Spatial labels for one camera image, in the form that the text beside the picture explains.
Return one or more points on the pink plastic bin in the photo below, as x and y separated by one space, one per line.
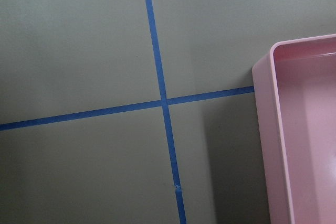
294 87

